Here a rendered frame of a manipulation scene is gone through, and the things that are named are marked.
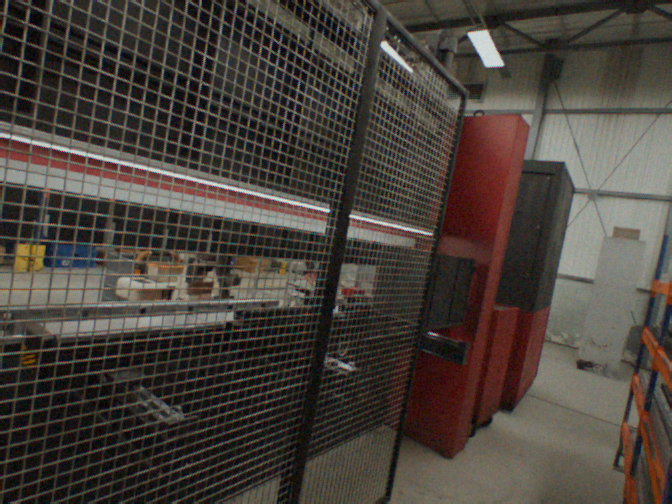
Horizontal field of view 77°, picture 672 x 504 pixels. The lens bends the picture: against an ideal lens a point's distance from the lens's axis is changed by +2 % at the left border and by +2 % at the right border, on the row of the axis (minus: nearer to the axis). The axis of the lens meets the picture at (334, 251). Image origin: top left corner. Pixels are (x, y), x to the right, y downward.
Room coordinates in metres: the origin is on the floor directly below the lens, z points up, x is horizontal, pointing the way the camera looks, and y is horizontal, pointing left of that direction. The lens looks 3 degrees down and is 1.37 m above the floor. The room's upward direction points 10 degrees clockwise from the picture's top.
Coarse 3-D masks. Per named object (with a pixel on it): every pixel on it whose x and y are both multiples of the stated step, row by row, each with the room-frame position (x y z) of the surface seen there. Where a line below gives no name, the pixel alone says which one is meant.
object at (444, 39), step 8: (440, 32) 2.82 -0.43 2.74; (448, 32) 2.81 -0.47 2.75; (432, 40) 2.74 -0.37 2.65; (440, 40) 2.73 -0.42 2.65; (448, 40) 2.70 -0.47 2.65; (456, 40) 2.80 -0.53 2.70; (432, 48) 2.73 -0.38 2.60; (440, 48) 2.72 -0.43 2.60; (448, 48) 2.70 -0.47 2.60; (440, 56) 2.76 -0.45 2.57; (448, 56) 2.79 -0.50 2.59; (448, 64) 2.80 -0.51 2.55; (432, 72) 2.79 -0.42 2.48; (432, 80) 2.79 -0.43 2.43; (440, 80) 2.59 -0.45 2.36; (432, 88) 2.79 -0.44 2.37; (440, 88) 2.78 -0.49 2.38
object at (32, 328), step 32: (96, 320) 1.22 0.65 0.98; (128, 320) 1.27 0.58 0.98; (160, 320) 1.33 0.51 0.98; (192, 320) 1.40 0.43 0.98; (224, 320) 1.47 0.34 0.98; (64, 352) 1.05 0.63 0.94; (96, 352) 1.11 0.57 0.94; (128, 352) 1.17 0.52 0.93; (160, 352) 1.25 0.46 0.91; (192, 352) 1.34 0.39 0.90
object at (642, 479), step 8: (632, 440) 2.61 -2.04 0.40; (632, 448) 2.51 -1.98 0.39; (640, 456) 2.31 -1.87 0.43; (640, 464) 2.18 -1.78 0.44; (640, 472) 2.09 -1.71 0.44; (648, 472) 2.20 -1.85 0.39; (640, 480) 2.00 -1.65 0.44; (648, 480) 2.01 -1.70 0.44; (640, 488) 1.93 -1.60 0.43; (648, 488) 1.93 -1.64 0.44; (640, 496) 1.88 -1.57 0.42; (648, 496) 1.86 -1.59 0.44
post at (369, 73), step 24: (384, 24) 1.22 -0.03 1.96; (360, 48) 1.21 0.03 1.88; (360, 72) 1.20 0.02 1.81; (360, 96) 1.19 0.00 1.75; (360, 120) 1.20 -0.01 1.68; (360, 144) 1.21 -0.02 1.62; (336, 168) 1.21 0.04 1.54; (336, 192) 1.20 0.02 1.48; (336, 216) 1.19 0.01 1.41; (336, 240) 1.19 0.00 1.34; (336, 264) 1.20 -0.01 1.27; (336, 288) 1.22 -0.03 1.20; (312, 312) 1.21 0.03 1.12; (312, 336) 1.20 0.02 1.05; (312, 360) 1.19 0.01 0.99; (312, 384) 1.19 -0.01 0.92; (312, 408) 1.21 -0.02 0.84; (288, 432) 1.22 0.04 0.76; (288, 456) 1.21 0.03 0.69
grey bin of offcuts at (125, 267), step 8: (112, 256) 4.35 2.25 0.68; (128, 256) 4.60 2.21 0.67; (168, 256) 5.01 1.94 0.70; (112, 264) 4.36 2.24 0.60; (120, 264) 4.28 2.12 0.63; (128, 264) 4.21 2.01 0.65; (112, 272) 4.34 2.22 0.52; (120, 272) 4.27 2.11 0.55; (128, 272) 4.20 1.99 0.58; (112, 280) 4.34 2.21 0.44; (104, 296) 4.40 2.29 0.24; (112, 296) 4.32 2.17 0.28
